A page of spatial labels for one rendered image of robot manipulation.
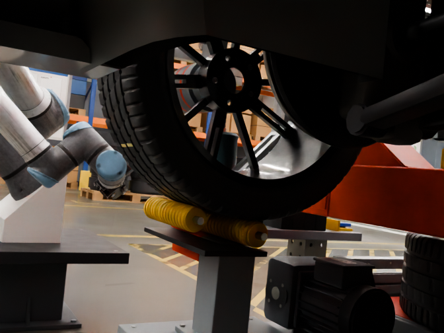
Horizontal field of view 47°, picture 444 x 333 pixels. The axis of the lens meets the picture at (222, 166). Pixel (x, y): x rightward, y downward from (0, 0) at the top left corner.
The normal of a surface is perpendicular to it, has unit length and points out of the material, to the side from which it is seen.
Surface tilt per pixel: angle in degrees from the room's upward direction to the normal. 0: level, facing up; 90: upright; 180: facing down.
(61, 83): 90
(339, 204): 90
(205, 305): 90
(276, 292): 90
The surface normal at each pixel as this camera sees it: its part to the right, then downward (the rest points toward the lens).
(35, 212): 0.56, 0.04
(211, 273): -0.87, -0.10
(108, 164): 0.27, -0.18
